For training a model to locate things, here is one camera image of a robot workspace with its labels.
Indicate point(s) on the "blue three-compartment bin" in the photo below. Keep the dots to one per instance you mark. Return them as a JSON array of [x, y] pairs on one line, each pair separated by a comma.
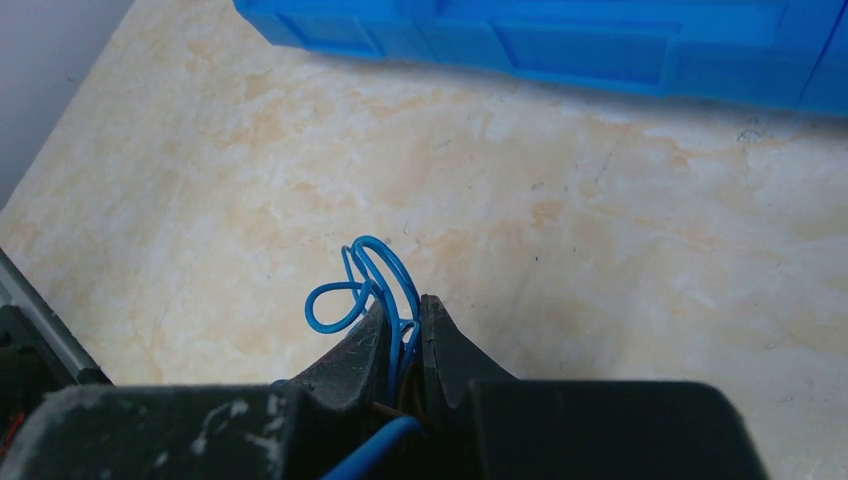
[[784, 54]]

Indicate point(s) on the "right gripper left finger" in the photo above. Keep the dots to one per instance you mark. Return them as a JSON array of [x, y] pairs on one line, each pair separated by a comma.
[[327, 410]]

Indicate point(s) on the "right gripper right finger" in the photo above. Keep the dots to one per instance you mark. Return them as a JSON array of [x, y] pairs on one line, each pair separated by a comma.
[[451, 362]]

